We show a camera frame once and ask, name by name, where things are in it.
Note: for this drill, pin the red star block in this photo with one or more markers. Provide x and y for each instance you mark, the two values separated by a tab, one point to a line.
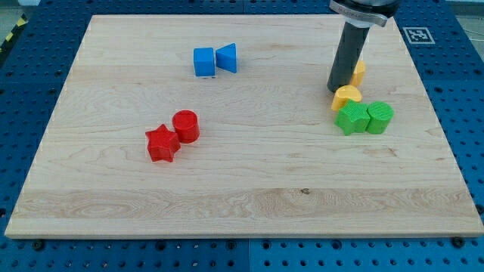
162	144

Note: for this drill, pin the blue triangle block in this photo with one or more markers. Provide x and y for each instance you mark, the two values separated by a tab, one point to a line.
226	58

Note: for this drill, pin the black white fiducial marker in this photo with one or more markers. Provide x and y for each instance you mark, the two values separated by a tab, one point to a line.
418	35

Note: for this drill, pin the red cylinder block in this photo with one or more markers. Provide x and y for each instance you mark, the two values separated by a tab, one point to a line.
185	123

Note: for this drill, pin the yellow heart block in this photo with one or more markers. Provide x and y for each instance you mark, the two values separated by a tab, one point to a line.
343	95

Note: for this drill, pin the light wooden board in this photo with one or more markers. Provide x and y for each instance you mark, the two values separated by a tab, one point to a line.
269	161

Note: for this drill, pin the green cylinder block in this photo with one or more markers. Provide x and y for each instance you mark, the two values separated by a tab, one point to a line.
380	114

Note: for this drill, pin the green star block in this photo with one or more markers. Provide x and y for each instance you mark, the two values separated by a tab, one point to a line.
353	118

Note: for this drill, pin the blue cube block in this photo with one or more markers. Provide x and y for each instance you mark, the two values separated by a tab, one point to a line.
204	62

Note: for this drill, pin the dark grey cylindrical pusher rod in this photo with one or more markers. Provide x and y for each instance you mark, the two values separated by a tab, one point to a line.
351	43

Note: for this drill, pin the yellow hexagon block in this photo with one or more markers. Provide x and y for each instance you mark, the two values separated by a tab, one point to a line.
358	74

